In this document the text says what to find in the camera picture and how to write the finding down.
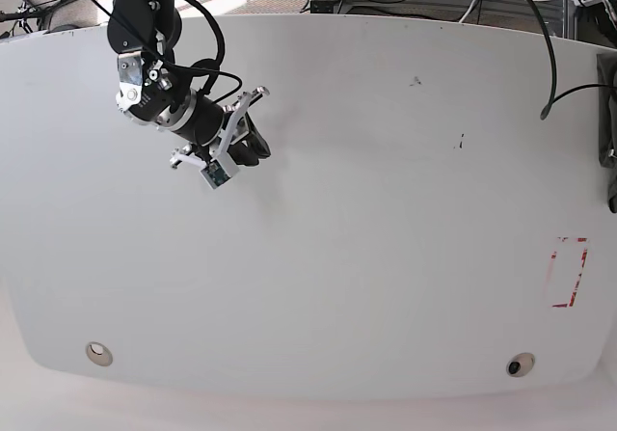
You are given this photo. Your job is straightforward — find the right table grommet hole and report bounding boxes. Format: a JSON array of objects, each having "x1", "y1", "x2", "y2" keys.
[{"x1": 506, "y1": 352, "x2": 535, "y2": 378}]

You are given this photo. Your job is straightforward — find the left table grommet hole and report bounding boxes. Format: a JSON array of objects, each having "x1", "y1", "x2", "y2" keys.
[{"x1": 85, "y1": 341, "x2": 113, "y2": 367}]

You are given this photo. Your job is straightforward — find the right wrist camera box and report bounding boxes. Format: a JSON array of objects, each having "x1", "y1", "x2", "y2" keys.
[{"x1": 200, "y1": 160, "x2": 239, "y2": 190}]

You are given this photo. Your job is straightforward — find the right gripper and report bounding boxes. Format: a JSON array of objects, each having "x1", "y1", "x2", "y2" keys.
[{"x1": 168, "y1": 88, "x2": 271, "y2": 169}]

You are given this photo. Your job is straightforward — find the dark grey T-shirt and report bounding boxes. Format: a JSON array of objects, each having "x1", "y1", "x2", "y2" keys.
[{"x1": 597, "y1": 53, "x2": 616, "y2": 214}]

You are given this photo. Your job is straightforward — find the red tape rectangle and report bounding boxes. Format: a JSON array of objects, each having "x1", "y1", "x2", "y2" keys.
[{"x1": 545, "y1": 236, "x2": 590, "y2": 309}]

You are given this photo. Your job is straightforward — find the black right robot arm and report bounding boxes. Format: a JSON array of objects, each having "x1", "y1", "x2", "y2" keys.
[{"x1": 107, "y1": 0, "x2": 271, "y2": 181}]

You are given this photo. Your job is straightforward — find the table grommet hole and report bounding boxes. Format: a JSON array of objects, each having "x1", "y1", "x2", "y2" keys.
[
  {"x1": 85, "y1": 341, "x2": 113, "y2": 367},
  {"x1": 506, "y1": 352, "x2": 535, "y2": 378}
]

